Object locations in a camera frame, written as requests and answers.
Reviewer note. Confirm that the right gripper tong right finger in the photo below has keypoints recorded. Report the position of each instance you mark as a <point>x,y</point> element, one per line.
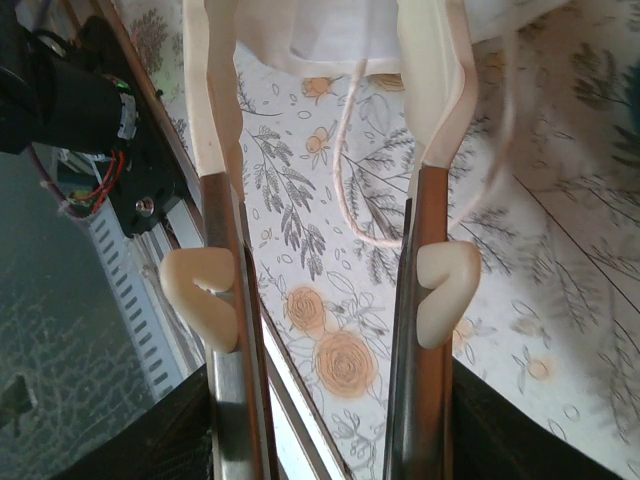
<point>430,210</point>

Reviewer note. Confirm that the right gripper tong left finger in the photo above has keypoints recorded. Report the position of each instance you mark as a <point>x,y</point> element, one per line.
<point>220,210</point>

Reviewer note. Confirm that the white patterned paper bag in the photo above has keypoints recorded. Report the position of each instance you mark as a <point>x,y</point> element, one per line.
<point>340,30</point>

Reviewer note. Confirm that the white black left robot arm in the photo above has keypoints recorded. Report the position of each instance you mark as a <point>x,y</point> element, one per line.
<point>60,100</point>

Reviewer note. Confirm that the floral patterned tablecloth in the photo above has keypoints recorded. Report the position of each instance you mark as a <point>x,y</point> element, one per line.
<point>550,300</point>

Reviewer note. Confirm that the grey metal plate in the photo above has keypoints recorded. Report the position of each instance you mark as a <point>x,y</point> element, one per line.
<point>60,325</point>

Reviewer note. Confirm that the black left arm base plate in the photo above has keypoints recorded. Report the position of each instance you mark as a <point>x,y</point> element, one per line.
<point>145,175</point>

